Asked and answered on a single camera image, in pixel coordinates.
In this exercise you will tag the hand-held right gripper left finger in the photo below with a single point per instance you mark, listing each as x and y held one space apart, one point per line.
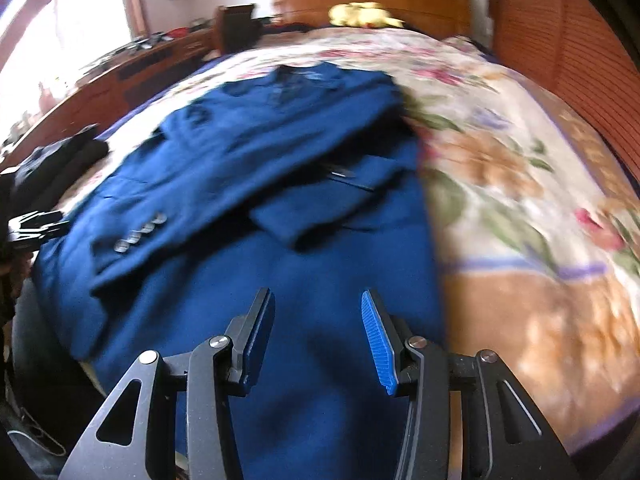
260 340

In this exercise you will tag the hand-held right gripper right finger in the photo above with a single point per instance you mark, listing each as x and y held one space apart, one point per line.
380 345

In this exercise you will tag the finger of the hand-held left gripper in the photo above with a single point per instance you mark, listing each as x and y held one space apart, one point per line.
37 227

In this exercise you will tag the blue suit jacket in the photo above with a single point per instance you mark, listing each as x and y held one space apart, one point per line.
310 260

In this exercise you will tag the black folded clothes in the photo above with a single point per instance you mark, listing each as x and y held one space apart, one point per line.
55 165

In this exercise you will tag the person's leg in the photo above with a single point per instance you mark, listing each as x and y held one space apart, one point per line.
40 360

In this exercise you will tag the wooden desk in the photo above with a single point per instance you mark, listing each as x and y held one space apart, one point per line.
150 70

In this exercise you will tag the floral blanket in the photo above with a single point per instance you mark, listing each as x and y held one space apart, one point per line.
500 185

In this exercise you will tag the window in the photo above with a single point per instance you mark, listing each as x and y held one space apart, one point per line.
65 25

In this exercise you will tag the wooden chair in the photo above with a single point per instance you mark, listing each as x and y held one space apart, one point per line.
235 27

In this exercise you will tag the yellow plush toy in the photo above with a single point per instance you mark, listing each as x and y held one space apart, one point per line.
360 15

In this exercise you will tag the wooden slatted wardrobe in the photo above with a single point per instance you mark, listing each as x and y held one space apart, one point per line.
575 50

